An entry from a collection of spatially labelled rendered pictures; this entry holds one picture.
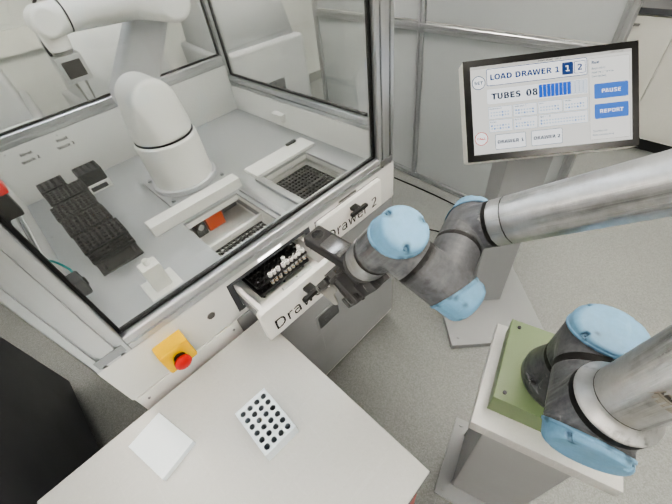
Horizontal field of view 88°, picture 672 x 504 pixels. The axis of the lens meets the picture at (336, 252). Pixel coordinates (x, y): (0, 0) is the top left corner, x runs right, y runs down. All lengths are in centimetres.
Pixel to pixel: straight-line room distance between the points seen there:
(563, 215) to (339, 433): 63
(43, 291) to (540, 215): 80
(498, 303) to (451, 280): 150
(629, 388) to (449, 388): 124
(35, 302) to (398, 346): 146
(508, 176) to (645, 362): 100
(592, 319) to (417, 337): 121
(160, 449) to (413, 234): 75
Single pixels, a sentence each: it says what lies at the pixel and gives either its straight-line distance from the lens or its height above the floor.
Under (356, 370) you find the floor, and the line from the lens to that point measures 177.
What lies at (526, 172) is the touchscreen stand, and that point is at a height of 82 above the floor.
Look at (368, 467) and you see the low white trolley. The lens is 85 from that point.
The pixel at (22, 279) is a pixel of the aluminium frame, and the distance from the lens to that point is 76.
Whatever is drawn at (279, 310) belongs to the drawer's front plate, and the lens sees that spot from 88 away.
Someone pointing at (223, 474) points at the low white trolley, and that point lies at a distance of 92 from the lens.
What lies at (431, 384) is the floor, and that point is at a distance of 175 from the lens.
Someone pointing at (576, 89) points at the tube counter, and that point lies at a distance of 138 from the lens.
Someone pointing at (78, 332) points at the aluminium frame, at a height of 107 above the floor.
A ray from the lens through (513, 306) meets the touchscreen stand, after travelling 201.
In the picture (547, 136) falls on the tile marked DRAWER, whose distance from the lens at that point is 132.
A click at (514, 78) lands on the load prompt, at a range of 132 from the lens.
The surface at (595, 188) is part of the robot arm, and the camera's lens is 53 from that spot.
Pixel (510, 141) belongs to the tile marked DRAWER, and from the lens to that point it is 127.
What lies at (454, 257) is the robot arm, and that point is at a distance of 53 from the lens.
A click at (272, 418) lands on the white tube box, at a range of 89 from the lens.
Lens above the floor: 160
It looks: 45 degrees down
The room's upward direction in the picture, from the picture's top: 9 degrees counter-clockwise
